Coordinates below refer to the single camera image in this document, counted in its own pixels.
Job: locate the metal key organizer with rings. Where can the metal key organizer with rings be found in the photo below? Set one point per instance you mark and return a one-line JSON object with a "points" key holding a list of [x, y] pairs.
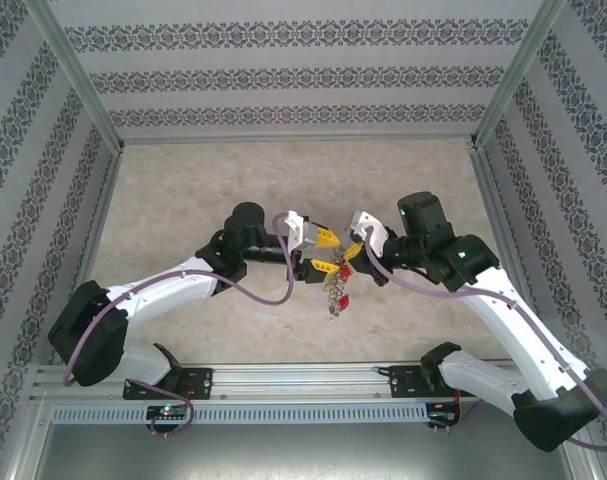
{"points": [[335, 290]]}

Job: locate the red key tag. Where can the red key tag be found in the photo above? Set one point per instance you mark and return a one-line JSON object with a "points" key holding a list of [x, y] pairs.
{"points": [[344, 302]]}

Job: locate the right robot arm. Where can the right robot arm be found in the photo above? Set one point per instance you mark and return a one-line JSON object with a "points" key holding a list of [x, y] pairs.
{"points": [[523, 325]]}

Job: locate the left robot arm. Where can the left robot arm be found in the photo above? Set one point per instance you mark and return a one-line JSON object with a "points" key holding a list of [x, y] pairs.
{"points": [[173, 282]]}

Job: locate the small circuit board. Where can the small circuit board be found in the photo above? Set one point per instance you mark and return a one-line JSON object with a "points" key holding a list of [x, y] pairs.
{"points": [[168, 412], [443, 417]]}

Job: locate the grey metal sheet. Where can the grey metal sheet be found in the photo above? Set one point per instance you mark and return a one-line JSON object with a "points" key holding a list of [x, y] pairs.
{"points": [[303, 455]]}

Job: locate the long aluminium base rail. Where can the long aluminium base rail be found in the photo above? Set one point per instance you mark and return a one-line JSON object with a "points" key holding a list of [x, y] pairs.
{"points": [[298, 380]]}

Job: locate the aluminium side rail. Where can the aluminium side rail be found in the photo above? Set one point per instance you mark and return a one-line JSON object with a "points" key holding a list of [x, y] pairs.
{"points": [[105, 200]]}

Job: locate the aluminium frame post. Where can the aluminium frame post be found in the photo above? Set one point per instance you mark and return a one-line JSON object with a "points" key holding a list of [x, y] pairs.
{"points": [[520, 65], [72, 65], [583, 462], [20, 450]]}

